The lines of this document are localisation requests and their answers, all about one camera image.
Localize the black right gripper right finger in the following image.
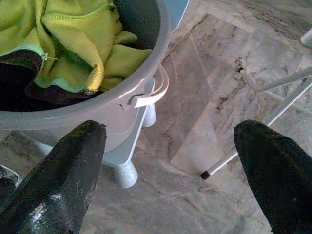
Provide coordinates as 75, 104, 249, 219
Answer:
234, 119, 312, 234

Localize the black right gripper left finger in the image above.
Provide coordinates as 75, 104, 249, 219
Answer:
0, 119, 107, 234

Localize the green garment with dark trim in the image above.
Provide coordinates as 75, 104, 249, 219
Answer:
0, 0, 153, 112

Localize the grey folding table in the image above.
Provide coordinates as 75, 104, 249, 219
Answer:
200, 26, 312, 180

